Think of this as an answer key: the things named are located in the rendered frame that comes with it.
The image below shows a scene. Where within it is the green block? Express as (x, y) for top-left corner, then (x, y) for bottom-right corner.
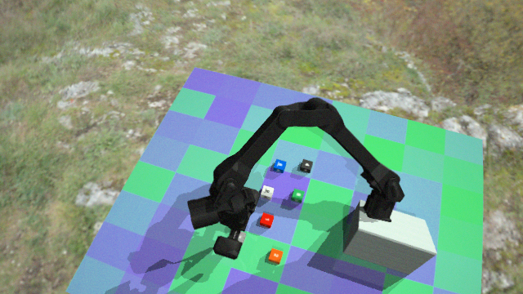
(292, 189), (305, 203)

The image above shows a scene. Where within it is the red block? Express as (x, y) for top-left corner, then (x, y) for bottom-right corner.
(260, 213), (274, 228)

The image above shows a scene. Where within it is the orange block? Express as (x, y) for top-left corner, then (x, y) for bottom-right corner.
(269, 248), (284, 264)

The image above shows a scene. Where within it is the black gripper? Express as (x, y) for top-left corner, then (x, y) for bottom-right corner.
(213, 189), (260, 260)

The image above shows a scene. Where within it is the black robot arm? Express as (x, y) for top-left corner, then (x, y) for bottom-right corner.
(187, 97), (405, 229)

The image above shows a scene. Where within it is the blue block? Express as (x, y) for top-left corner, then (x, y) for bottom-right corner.
(274, 159), (286, 173)

